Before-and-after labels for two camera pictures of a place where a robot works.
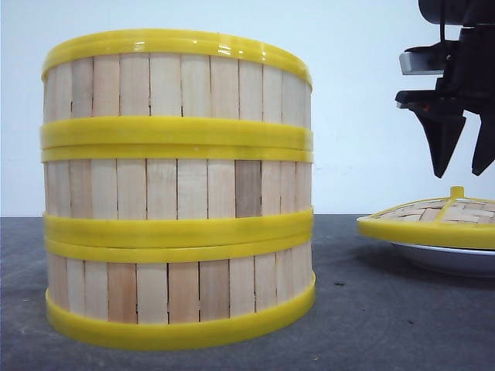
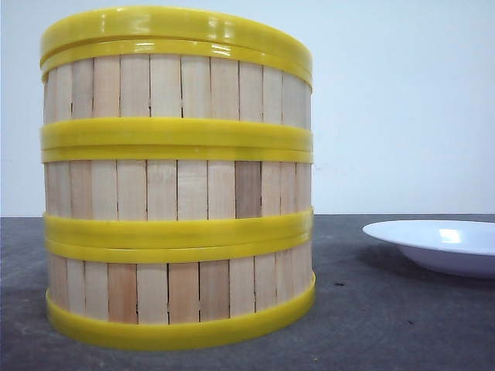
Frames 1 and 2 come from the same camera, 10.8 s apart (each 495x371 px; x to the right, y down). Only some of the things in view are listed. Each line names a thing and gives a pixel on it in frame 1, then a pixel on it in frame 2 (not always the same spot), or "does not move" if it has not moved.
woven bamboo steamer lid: [455, 221] -> [209, 24]
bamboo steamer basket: [172, 293] does not move
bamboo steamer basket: [176, 90] does not move
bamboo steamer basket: [168, 195] does not move
